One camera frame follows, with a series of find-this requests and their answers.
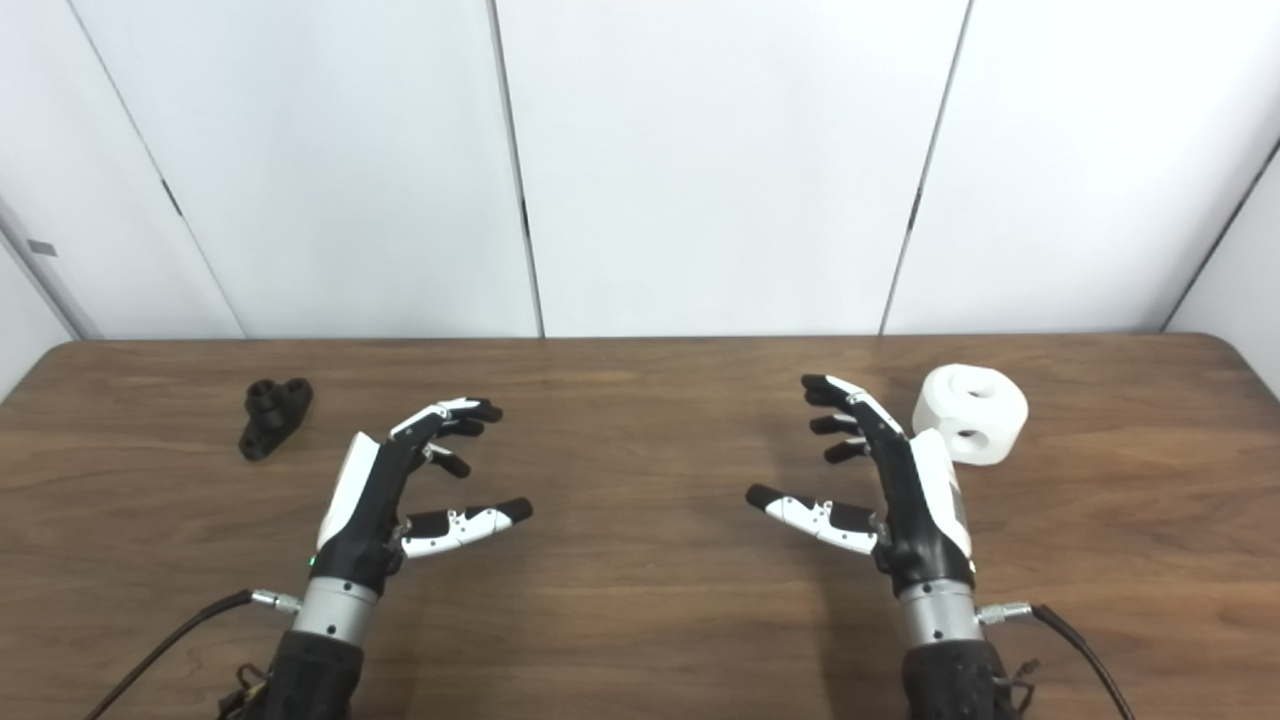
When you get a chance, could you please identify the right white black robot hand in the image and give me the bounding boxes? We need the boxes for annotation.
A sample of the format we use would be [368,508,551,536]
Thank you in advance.
[745,374,977,598]

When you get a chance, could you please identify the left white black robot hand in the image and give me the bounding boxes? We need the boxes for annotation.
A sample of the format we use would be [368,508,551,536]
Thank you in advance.
[308,397,534,596]

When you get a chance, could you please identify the round white piece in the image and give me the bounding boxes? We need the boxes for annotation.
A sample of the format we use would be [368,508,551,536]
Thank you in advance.
[912,363,1030,466]

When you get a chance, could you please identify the black flanged holder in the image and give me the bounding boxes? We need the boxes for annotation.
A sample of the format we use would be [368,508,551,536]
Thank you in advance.
[238,377,315,462]

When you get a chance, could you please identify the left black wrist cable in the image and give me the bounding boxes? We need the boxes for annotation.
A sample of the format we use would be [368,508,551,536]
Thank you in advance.
[85,588,303,720]

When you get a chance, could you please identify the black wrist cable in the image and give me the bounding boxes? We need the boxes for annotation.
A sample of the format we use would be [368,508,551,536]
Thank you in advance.
[85,588,303,720]
[978,600,1138,720]

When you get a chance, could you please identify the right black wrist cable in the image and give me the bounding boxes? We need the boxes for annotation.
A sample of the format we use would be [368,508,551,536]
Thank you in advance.
[978,600,1138,720]

